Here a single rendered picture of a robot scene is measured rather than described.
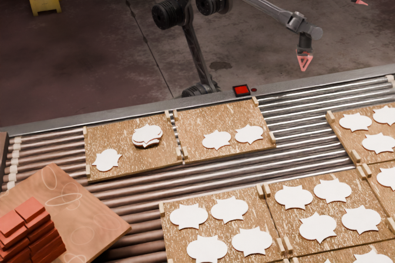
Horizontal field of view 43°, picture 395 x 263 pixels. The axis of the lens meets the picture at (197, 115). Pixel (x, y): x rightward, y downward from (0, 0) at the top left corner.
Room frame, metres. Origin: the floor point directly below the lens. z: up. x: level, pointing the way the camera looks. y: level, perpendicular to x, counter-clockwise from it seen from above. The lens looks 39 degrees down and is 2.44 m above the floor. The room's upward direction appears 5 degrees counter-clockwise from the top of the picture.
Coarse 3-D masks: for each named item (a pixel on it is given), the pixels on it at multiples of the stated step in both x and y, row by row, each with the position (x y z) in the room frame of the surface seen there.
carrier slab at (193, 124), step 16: (192, 112) 1.87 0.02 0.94; (208, 112) 1.86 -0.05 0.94; (224, 112) 1.85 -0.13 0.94; (240, 112) 1.84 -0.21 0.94; (256, 112) 1.83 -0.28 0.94; (176, 128) 1.76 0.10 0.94; (192, 128) 1.75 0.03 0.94; (208, 128) 1.75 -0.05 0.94; (224, 128) 1.74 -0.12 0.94; (240, 128) 1.73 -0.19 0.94; (192, 144) 1.64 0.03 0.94; (240, 144) 1.62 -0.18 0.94; (256, 144) 1.61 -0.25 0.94; (272, 144) 1.60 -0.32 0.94; (192, 160) 1.54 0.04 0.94
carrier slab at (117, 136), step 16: (96, 128) 1.81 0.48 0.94; (112, 128) 1.80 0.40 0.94; (128, 128) 1.79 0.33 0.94; (160, 128) 1.77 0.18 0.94; (96, 144) 1.70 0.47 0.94; (112, 144) 1.69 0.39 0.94; (128, 144) 1.68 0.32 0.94; (160, 144) 1.66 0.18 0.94; (176, 144) 1.65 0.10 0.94; (128, 160) 1.57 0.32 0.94; (144, 160) 1.57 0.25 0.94; (160, 160) 1.56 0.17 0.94; (176, 160) 1.55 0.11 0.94; (96, 176) 1.49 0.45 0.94; (112, 176) 1.49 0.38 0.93
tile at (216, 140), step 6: (216, 132) 1.70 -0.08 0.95; (222, 132) 1.70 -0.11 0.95; (210, 138) 1.66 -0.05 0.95; (216, 138) 1.66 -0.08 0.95; (222, 138) 1.66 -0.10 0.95; (228, 138) 1.65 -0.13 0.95; (204, 144) 1.62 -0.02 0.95; (210, 144) 1.62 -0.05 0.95; (216, 144) 1.62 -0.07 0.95; (222, 144) 1.61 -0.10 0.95; (228, 144) 1.61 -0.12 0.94; (216, 150) 1.59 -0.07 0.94
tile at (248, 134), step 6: (246, 126) 1.72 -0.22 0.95; (252, 126) 1.72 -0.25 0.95; (240, 132) 1.69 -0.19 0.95; (246, 132) 1.68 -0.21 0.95; (252, 132) 1.68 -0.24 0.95; (258, 132) 1.68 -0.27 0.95; (240, 138) 1.65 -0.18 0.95; (246, 138) 1.64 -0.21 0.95; (252, 138) 1.64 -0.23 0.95; (258, 138) 1.64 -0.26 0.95
